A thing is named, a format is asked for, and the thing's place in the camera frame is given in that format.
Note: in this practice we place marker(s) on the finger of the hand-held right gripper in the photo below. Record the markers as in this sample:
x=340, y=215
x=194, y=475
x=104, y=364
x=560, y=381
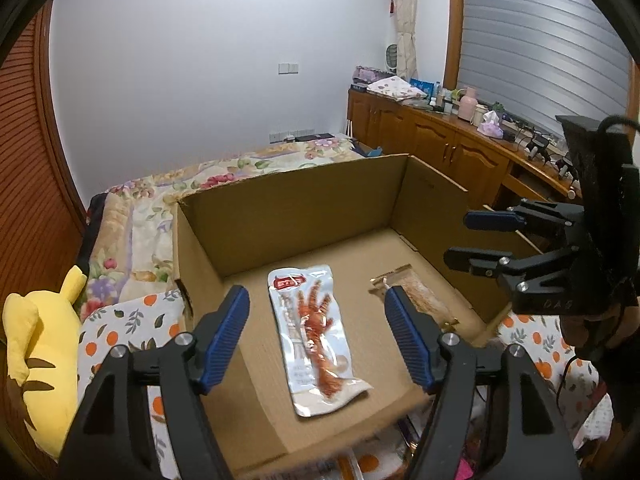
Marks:
x=470, y=259
x=492, y=220

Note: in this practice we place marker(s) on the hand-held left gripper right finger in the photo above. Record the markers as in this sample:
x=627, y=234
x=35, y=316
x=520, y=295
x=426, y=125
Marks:
x=407, y=335

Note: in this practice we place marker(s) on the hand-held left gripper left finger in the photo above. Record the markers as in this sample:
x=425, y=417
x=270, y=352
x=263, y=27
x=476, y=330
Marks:
x=227, y=335

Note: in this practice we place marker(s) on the cardboard box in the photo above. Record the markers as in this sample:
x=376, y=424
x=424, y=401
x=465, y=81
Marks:
x=300, y=220

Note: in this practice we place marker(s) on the person's right hand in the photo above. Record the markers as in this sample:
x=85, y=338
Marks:
x=622, y=327

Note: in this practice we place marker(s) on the tan foil snack packet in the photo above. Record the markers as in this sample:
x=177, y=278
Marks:
x=425, y=295

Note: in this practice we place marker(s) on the white chicken foot snack packet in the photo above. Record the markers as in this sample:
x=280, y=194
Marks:
x=320, y=320

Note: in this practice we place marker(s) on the purple tissue pack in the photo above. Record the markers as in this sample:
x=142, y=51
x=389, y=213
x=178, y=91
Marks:
x=490, y=125

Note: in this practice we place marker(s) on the wooden cabinet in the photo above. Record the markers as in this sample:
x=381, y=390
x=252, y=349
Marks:
x=435, y=135

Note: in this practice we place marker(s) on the orange fruit print cloth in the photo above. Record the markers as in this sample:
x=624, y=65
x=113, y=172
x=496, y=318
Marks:
x=125, y=330

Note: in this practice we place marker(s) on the pink bottle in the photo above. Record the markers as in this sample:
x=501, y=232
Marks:
x=467, y=105

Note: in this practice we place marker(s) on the blue cloth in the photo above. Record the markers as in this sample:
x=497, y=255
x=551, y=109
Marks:
x=370, y=150

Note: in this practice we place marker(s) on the floral quilt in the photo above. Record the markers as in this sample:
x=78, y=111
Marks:
x=150, y=210

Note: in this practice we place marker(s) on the blue box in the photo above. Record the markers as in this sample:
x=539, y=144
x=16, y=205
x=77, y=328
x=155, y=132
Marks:
x=422, y=86

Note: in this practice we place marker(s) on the folded floral cloth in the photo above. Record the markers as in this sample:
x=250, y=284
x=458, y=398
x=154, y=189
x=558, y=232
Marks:
x=395, y=87

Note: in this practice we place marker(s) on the yellow plush toy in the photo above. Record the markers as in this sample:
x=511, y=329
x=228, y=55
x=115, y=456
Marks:
x=40, y=360

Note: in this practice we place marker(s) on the grey window blind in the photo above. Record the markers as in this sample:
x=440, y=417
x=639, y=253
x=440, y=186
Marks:
x=540, y=35

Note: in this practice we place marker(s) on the small white fan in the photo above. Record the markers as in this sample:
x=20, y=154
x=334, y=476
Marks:
x=392, y=57

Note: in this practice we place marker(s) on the purple patterned bag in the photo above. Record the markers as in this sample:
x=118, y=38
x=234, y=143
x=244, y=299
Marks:
x=367, y=74

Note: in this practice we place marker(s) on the beige curtain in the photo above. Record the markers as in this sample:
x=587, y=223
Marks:
x=404, y=10

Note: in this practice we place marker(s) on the wooden slatted wardrobe door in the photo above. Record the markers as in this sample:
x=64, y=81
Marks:
x=35, y=160

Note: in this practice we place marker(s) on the wooden window frame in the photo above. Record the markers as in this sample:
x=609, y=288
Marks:
x=454, y=20

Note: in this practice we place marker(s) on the white light switch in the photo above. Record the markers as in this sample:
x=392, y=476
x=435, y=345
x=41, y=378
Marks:
x=288, y=68

